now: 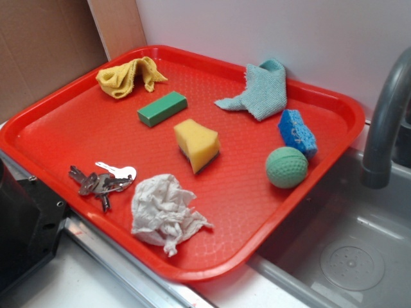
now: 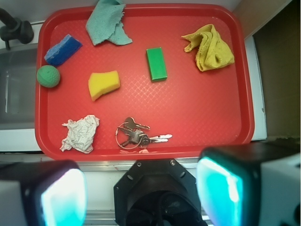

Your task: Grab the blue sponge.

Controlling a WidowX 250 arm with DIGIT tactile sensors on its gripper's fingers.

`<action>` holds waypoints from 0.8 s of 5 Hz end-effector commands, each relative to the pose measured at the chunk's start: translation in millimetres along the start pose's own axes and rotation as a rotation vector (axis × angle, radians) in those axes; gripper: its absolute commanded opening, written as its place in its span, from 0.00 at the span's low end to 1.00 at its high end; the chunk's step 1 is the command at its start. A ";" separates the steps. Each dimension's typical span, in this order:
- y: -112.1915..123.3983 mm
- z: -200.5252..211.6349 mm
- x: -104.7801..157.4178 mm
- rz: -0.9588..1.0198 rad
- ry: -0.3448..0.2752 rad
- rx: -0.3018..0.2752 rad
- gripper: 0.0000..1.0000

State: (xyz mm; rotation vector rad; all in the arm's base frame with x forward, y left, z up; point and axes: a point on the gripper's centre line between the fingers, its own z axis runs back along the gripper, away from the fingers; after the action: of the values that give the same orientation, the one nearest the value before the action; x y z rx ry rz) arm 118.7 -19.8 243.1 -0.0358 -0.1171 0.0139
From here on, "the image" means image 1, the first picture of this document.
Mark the yellow sponge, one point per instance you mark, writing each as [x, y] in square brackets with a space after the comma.
[199, 144]

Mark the blue sponge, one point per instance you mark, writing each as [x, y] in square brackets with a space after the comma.
[296, 134]

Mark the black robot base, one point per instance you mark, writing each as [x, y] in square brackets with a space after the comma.
[32, 218]

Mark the red plastic tray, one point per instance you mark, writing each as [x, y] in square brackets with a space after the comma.
[80, 125]

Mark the green rectangular block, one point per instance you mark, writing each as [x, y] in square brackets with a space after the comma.
[162, 109]

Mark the crumpled white paper towel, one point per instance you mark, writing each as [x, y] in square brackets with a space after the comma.
[161, 215]

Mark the green dimpled ball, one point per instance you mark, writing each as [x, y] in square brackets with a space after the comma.
[286, 167]

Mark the light blue cloth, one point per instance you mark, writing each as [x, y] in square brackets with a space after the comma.
[265, 91]

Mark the bunch of silver keys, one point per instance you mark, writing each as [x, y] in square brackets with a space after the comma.
[116, 179]

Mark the yellow cloth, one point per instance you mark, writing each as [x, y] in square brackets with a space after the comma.
[118, 81]

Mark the grey faucet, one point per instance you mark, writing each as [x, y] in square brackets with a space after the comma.
[388, 139]

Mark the grey sink basin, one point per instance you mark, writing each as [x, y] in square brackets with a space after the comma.
[344, 245]

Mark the brown cardboard panel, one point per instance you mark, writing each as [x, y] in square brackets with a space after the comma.
[44, 46]

